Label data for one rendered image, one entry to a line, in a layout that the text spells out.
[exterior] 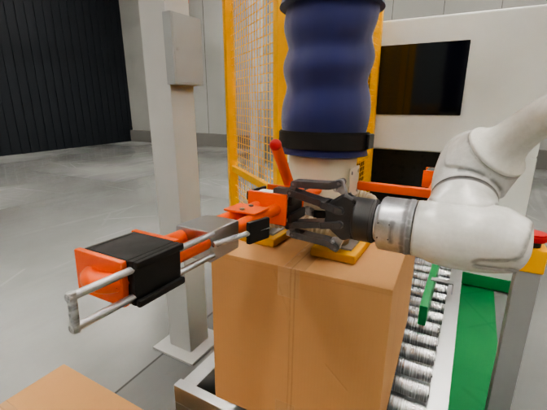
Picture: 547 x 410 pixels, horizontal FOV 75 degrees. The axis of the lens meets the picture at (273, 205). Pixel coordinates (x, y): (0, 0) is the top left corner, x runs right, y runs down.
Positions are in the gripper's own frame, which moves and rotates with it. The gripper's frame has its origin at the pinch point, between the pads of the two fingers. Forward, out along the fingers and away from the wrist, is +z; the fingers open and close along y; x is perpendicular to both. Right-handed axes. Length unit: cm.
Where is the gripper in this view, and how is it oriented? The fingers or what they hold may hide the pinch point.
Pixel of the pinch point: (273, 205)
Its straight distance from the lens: 69.6
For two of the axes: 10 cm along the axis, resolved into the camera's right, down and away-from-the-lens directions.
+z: -8.7, -1.4, 4.7
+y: 0.0, 9.6, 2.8
